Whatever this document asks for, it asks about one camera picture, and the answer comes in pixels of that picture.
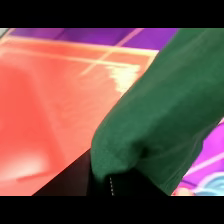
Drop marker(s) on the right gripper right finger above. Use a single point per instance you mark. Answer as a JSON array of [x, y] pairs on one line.
[[136, 185]]

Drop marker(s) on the green garment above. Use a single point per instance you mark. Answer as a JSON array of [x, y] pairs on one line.
[[166, 106]]

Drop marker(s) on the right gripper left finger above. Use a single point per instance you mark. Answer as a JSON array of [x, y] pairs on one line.
[[73, 180]]

